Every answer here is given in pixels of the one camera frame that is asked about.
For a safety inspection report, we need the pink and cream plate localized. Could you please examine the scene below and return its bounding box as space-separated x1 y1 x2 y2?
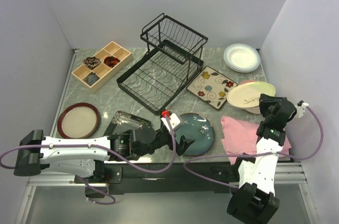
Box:
240 80 260 114

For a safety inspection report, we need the beige front plate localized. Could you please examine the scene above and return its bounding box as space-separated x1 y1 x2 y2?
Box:
227 82 276 109

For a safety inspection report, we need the black square floral plate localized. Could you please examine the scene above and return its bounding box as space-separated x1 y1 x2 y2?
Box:
103 111 152 137

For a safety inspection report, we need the white fluted plate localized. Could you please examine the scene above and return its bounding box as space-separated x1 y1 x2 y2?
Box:
224 59 258 73

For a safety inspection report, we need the cream round plate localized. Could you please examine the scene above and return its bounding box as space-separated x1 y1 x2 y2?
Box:
224 43 261 70

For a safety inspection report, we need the round red rimmed plate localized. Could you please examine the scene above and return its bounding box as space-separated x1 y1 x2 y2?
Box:
57 102 101 139

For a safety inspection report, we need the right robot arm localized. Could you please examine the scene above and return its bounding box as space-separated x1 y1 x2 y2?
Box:
227 94 297 223

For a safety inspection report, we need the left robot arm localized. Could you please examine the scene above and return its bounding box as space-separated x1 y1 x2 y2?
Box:
14 127 195 183

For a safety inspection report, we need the pink cloth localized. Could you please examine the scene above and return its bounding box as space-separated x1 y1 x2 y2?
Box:
220 115 292 165

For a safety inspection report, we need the black base bar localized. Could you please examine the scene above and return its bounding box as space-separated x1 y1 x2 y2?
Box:
85 162 239 195

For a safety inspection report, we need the grey cloth piece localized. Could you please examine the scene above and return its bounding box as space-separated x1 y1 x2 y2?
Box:
86 72 100 86

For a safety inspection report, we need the wooden compartment tray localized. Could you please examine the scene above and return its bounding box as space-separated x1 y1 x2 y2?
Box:
72 41 133 93

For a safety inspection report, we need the brown beaded bundle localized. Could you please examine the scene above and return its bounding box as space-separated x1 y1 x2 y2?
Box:
83 57 102 70

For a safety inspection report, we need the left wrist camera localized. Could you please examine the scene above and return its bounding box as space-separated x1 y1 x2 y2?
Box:
161 110 182 131

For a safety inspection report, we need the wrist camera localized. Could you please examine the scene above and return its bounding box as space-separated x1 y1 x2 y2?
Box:
295 101 309 118
161 110 182 131

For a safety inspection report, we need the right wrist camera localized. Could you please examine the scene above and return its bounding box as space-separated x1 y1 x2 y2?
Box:
295 101 309 118

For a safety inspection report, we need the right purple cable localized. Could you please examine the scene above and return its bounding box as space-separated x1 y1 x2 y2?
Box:
183 106 324 190

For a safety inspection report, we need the black wire dish rack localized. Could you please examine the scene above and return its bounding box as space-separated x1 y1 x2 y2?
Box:
117 13 208 115

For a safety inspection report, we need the red black cable bundle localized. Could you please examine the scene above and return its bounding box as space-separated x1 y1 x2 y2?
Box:
103 56 120 67

